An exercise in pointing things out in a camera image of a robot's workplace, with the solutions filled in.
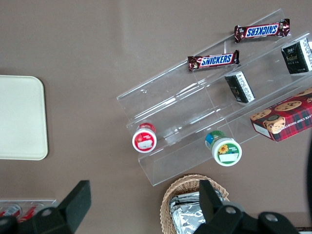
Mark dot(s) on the green lid sunflower cup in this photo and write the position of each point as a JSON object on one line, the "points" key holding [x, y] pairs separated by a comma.
{"points": [[225, 150]]}

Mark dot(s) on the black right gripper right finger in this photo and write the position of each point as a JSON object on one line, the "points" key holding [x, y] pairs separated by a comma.
{"points": [[210, 202]]}

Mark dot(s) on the cream plastic tray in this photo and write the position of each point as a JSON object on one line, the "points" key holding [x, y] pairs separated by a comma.
{"points": [[22, 118]]}

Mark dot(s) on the Snickers chocolate bar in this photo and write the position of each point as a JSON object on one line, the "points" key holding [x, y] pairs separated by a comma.
{"points": [[262, 31], [214, 60]]}

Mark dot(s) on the clear acrylic can holder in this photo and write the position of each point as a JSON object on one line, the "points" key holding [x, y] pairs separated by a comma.
{"points": [[26, 202]]}

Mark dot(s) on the red tartan cookie box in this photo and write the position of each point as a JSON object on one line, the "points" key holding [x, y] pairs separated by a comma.
{"points": [[285, 119]]}

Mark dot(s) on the foil wrapped sandwich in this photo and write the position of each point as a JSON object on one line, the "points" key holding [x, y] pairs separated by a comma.
{"points": [[187, 218], [189, 197]]}

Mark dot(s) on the red lid yogurt cup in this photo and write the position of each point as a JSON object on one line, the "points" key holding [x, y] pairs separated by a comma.
{"points": [[144, 140]]}

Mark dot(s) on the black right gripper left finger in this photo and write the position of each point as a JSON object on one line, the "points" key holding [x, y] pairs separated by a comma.
{"points": [[75, 204]]}

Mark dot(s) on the clear acrylic tiered shelf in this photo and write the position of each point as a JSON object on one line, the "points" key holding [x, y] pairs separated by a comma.
{"points": [[185, 97]]}

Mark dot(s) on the woven wicker basket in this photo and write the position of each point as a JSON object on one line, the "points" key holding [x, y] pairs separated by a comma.
{"points": [[170, 195]]}

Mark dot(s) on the red soda can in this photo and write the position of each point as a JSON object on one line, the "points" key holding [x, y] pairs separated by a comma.
{"points": [[8, 211], [30, 211]]}

